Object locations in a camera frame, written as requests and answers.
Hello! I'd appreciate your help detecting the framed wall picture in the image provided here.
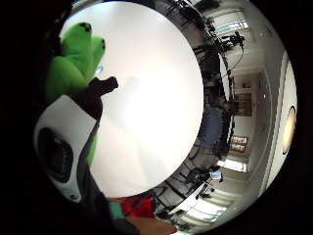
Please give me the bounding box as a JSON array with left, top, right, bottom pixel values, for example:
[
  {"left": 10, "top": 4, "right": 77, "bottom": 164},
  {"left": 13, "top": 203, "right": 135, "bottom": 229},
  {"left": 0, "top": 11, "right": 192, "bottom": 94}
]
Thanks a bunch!
[{"left": 234, "top": 92, "right": 253, "bottom": 118}]

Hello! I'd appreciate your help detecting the white palm camera module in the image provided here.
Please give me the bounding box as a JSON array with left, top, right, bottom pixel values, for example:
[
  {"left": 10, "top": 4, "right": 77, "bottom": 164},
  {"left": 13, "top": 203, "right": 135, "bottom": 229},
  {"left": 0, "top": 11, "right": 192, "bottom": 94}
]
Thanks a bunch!
[{"left": 33, "top": 95, "right": 100, "bottom": 204}]

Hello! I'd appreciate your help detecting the round ceiling lamp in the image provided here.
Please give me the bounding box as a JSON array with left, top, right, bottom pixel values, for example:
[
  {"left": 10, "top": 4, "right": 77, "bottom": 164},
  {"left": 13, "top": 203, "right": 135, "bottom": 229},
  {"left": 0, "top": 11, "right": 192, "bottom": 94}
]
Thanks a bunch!
[{"left": 282, "top": 105, "right": 297, "bottom": 155}]

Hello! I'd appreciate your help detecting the black camera on tripod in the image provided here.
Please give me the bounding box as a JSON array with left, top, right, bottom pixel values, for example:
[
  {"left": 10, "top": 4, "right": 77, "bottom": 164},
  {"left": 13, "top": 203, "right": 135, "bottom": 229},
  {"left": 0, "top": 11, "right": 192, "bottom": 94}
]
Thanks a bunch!
[{"left": 220, "top": 30, "right": 246, "bottom": 72}]

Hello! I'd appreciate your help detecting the orange wall sign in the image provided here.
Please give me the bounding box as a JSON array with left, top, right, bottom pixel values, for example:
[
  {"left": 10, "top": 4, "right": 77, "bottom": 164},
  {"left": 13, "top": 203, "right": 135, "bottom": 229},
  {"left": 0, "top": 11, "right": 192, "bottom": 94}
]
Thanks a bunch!
[{"left": 229, "top": 135, "right": 249, "bottom": 154}]

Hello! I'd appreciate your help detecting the the person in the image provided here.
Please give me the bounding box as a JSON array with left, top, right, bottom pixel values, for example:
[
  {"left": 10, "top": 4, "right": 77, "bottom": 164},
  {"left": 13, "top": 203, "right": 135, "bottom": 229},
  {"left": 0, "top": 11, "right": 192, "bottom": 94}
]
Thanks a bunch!
[{"left": 109, "top": 195, "right": 157, "bottom": 220}]

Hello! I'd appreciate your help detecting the green soft toy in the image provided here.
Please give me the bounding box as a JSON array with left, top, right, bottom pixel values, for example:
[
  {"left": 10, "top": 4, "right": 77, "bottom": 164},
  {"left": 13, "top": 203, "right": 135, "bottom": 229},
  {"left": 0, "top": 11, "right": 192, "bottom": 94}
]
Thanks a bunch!
[{"left": 44, "top": 22, "right": 107, "bottom": 165}]

